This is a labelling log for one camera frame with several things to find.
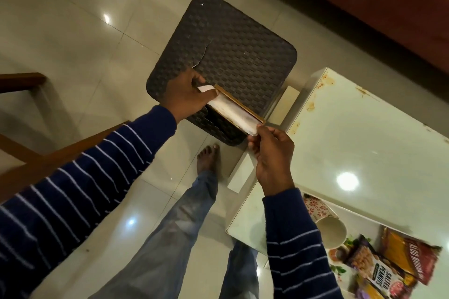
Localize person's right hand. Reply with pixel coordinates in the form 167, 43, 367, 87
247, 123, 295, 197

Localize person's left hand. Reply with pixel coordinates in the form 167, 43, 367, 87
158, 66, 219, 124

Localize white paper napkins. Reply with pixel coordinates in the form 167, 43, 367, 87
197, 84, 260, 136

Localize wooden napkin holder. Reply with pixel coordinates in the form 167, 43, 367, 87
205, 84, 267, 135

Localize white floral mug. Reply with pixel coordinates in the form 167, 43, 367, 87
302, 194, 348, 250

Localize white floral tray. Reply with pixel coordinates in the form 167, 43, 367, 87
259, 192, 449, 299

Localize salted peanuts packet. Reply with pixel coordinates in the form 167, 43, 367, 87
345, 234, 418, 299

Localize aloo bhujia packet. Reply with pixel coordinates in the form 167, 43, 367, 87
352, 274, 386, 299
380, 227, 442, 286

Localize person's right forearm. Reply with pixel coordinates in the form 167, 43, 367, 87
262, 187, 344, 299

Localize person's left forearm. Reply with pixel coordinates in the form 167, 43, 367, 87
0, 105, 178, 299

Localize person's right leg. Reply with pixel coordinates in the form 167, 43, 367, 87
219, 239, 260, 299

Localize person's leg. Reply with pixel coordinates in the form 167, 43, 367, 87
219, 239, 260, 299
87, 143, 221, 299

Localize person's left leg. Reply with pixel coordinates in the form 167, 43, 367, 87
87, 143, 221, 299

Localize black woven stool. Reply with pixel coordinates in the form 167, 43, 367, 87
146, 0, 298, 147

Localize wooden chair beige cushion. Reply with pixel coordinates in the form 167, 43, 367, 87
0, 72, 131, 203

